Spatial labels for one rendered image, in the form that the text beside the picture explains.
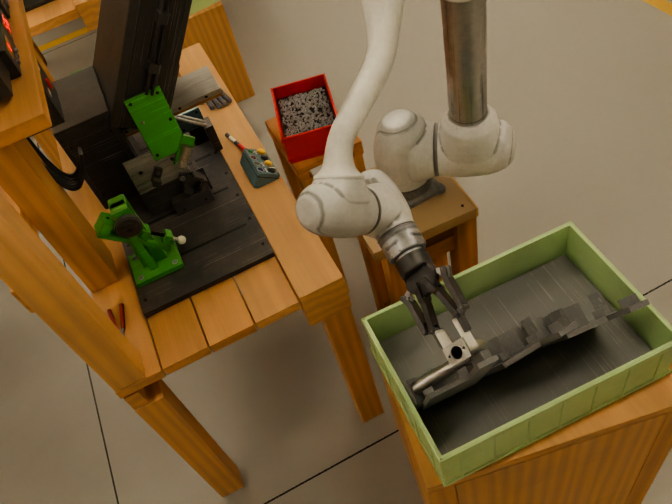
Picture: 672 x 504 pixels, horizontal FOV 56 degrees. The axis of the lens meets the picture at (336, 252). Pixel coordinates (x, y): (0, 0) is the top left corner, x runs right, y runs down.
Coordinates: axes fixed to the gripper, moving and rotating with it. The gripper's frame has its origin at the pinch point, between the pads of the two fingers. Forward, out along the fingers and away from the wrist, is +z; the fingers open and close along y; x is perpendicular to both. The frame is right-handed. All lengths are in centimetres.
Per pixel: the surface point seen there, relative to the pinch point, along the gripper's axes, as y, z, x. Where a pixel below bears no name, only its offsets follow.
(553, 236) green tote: 9, -18, 53
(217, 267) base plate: -65, -58, 6
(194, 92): -52, -117, 16
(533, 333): 3.8, 4.1, 23.3
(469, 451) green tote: -17.0, 19.9, 9.5
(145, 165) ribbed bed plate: -69, -100, 0
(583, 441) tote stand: -8, 30, 40
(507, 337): -6.2, 1.0, 30.6
